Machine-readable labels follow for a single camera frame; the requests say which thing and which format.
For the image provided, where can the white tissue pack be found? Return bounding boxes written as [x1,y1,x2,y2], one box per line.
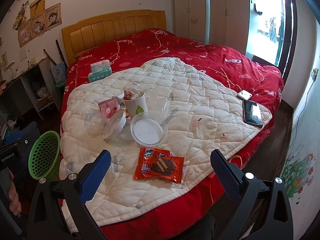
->
[90,60,111,74]

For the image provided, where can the clear round plastic lid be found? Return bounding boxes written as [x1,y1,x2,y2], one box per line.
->
[130,112,168,147]

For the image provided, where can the red bed cover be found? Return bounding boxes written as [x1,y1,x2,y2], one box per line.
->
[62,29,284,239]

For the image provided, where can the grey desk shelf unit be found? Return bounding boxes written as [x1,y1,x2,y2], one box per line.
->
[1,59,62,134]

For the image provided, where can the dark blue chair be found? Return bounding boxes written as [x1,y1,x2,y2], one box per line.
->
[4,121,40,155]

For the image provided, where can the person left hand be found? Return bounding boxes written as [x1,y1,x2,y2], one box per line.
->
[8,171,21,216]

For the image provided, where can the cartoon wall posters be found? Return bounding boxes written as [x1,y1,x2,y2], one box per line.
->
[13,0,62,48]

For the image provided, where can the black smartphone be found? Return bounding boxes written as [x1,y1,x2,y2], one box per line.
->
[243,100,263,128]

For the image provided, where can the white small box device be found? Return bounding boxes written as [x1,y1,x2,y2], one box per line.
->
[236,90,252,101]

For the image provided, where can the pink snack wrapper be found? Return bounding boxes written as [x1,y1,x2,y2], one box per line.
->
[98,98,120,119]

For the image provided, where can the green plastic mesh trash basket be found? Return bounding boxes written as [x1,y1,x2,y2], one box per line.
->
[28,131,60,181]

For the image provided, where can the red chocolate cake wrapper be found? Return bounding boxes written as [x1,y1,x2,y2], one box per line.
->
[133,147,185,184]

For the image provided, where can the white wardrobe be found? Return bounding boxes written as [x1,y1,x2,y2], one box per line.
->
[174,0,249,54]

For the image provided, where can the white paper cup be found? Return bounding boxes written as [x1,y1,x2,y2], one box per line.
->
[123,92,148,119]

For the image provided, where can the red silver wrapper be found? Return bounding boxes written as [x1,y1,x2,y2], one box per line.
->
[123,88,143,100]

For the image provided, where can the white quilted blanket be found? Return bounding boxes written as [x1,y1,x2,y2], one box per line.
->
[60,57,260,226]

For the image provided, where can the white round container lid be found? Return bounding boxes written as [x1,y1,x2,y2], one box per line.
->
[103,110,126,140]

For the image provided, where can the wooden headboard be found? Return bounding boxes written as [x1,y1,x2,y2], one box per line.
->
[61,9,167,64]

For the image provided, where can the clear rectangular plastic tray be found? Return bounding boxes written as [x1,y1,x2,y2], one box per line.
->
[146,94,171,124]

